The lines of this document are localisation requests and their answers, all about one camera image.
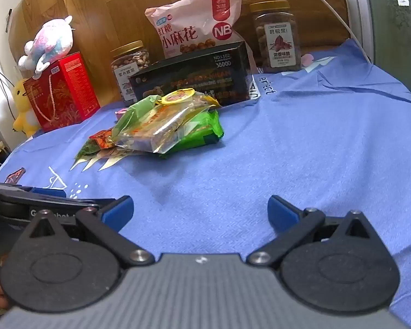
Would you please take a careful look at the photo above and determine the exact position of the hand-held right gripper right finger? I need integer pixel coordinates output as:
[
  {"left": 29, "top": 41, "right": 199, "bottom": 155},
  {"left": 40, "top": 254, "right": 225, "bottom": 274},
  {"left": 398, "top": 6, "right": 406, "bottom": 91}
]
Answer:
[{"left": 247, "top": 195, "right": 374, "bottom": 268}]

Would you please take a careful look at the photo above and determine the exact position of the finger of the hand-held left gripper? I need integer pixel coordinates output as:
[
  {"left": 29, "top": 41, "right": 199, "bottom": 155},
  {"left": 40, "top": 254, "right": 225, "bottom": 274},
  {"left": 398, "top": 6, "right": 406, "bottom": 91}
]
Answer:
[{"left": 0, "top": 187, "right": 100, "bottom": 213}]

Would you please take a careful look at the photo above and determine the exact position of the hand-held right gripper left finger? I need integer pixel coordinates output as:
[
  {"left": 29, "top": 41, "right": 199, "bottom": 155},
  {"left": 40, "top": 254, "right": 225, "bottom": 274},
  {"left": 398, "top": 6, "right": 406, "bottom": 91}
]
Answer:
[{"left": 27, "top": 195, "right": 156, "bottom": 270}]

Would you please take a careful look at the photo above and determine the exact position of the red snack packet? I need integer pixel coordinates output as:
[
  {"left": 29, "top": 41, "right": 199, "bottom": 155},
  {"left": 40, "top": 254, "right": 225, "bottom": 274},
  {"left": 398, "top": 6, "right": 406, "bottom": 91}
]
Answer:
[{"left": 89, "top": 128, "right": 116, "bottom": 149}]

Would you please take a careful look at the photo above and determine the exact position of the bright green snack packet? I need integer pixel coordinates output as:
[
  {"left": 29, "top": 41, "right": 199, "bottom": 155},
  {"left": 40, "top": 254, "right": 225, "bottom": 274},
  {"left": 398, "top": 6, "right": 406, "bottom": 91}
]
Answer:
[{"left": 159, "top": 109, "right": 225, "bottom": 160}]

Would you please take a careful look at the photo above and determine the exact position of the black tin box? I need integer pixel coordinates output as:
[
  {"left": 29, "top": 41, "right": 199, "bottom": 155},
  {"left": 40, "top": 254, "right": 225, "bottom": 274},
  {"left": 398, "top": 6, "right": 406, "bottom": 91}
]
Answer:
[{"left": 128, "top": 41, "right": 256, "bottom": 108}]

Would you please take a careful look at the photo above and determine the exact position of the dark green snack packet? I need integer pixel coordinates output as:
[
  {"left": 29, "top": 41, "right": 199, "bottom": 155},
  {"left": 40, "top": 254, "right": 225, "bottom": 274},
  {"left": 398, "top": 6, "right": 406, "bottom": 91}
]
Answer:
[{"left": 75, "top": 139, "right": 103, "bottom": 162}]

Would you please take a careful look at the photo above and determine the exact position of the blue printed cloth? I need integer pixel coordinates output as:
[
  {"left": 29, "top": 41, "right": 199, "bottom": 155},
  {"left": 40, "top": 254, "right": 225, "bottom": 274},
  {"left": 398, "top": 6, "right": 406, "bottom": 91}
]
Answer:
[{"left": 0, "top": 39, "right": 411, "bottom": 328}]

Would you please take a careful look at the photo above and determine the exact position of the yellow plush duck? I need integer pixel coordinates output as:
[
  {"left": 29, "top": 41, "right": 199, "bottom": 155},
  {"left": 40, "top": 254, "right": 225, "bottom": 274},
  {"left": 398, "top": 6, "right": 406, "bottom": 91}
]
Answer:
[{"left": 12, "top": 78, "right": 40, "bottom": 137}]

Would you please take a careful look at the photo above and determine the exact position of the clear biscuit packet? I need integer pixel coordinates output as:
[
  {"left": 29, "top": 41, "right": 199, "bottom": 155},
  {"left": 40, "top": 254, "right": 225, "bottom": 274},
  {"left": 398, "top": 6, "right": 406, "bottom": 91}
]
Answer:
[{"left": 113, "top": 88, "right": 220, "bottom": 155}]

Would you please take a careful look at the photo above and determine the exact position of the red gift box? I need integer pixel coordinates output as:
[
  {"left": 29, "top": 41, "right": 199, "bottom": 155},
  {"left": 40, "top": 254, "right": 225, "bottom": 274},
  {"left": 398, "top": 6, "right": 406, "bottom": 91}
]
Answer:
[{"left": 23, "top": 52, "right": 101, "bottom": 133}]

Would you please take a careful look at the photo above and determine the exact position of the pink white plush unicorn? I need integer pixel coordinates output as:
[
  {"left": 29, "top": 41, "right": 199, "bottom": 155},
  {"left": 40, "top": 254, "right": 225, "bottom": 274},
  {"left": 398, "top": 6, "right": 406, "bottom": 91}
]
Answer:
[{"left": 18, "top": 15, "right": 74, "bottom": 74}]

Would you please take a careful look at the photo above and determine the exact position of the cashew jar with gold lid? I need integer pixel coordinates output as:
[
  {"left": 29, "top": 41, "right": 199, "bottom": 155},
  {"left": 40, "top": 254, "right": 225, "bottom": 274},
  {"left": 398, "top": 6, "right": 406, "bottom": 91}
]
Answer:
[{"left": 110, "top": 40, "right": 152, "bottom": 107}]

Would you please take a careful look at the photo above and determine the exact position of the pecan jar with gold lid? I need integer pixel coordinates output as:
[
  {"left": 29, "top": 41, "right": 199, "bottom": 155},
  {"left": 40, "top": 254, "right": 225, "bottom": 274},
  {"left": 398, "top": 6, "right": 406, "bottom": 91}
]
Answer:
[{"left": 249, "top": 1, "right": 302, "bottom": 73}]

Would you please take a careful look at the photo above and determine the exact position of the wooden board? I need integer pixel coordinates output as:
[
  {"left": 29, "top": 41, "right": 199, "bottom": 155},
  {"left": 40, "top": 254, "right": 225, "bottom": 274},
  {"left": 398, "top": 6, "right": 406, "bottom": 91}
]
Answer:
[{"left": 7, "top": 0, "right": 227, "bottom": 103}]

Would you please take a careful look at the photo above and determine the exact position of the pink snack bag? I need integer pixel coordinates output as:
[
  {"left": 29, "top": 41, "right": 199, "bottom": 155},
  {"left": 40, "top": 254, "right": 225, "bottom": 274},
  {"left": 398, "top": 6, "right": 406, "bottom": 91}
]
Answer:
[{"left": 145, "top": 0, "right": 252, "bottom": 60}]

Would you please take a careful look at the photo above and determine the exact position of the brown cushion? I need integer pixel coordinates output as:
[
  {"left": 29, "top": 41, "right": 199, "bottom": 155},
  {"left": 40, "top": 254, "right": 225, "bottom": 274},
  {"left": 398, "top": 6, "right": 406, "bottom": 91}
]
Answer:
[{"left": 238, "top": 0, "right": 350, "bottom": 69}]

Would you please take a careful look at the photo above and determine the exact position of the white cable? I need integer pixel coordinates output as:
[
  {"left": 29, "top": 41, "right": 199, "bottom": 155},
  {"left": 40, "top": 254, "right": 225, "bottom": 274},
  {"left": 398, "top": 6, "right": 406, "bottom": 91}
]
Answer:
[{"left": 296, "top": 0, "right": 372, "bottom": 64}]

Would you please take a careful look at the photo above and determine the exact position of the grey window frame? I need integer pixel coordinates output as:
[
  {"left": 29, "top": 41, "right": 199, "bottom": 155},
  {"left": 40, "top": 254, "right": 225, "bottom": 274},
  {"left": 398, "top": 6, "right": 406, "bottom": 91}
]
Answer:
[{"left": 342, "top": 0, "right": 411, "bottom": 103}]

